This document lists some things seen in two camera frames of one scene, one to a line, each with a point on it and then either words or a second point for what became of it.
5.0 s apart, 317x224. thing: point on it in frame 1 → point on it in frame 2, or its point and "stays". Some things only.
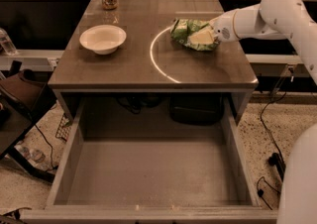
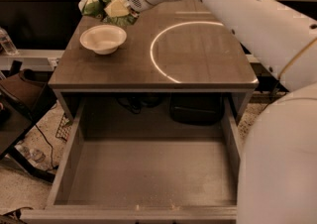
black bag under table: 196,108 stays
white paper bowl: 103,39 stays
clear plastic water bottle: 6,43 stays
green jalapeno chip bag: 180,29 → 94,2
